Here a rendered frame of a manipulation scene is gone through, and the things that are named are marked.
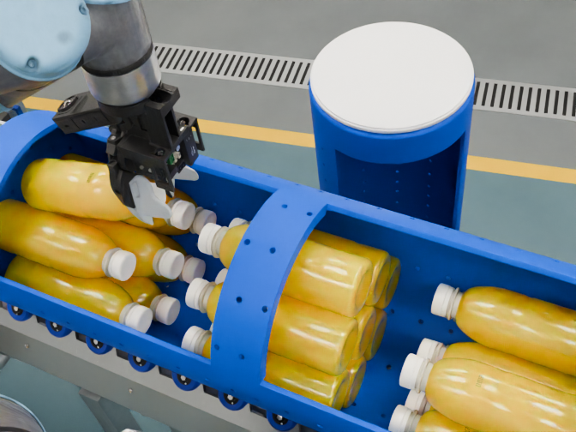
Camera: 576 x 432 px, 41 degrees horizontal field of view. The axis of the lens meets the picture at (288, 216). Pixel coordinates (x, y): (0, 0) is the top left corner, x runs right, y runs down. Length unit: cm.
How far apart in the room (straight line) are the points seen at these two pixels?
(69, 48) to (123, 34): 19
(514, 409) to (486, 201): 169
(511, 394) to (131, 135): 49
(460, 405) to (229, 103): 215
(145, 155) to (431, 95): 61
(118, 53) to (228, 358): 37
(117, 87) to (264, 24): 244
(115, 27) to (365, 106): 64
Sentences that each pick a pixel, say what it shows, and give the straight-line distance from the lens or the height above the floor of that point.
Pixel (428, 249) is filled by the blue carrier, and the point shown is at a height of 109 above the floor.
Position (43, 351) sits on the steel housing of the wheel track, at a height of 88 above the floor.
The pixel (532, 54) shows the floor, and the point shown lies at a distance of 304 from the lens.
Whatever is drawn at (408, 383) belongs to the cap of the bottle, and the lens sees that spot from 91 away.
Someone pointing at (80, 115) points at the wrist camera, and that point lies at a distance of 89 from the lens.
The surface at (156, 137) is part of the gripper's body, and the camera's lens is 84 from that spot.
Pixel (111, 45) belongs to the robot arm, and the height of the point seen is 149.
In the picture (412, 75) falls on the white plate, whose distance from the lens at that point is 136.
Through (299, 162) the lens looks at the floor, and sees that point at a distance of 264.
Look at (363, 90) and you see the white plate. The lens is 133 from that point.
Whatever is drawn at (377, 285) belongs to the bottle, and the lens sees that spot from 99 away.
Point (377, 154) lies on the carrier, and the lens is 130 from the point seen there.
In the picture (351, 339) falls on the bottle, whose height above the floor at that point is 111.
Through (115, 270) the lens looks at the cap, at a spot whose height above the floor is 113.
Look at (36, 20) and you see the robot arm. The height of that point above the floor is 162.
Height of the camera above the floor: 193
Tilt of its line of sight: 51 degrees down
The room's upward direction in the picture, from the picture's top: 10 degrees counter-clockwise
